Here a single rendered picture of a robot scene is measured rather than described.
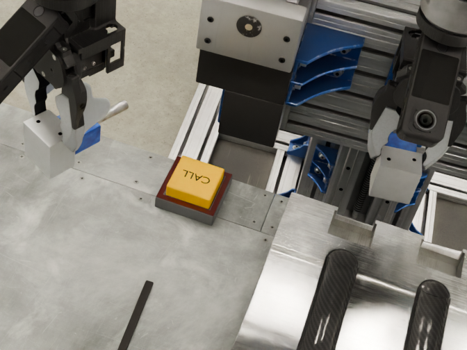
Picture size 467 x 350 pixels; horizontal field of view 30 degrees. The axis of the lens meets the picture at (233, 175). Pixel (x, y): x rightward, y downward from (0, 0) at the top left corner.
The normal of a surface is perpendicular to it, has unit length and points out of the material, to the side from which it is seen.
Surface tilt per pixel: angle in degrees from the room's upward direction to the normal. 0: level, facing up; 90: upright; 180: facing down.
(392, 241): 0
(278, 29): 90
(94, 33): 0
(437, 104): 31
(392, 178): 90
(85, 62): 90
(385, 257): 0
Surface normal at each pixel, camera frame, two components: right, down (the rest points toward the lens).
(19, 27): -0.26, -0.31
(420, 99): 0.04, -0.20
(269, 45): -0.24, 0.70
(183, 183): 0.13, -0.66
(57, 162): 0.69, 0.59
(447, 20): -0.48, 0.61
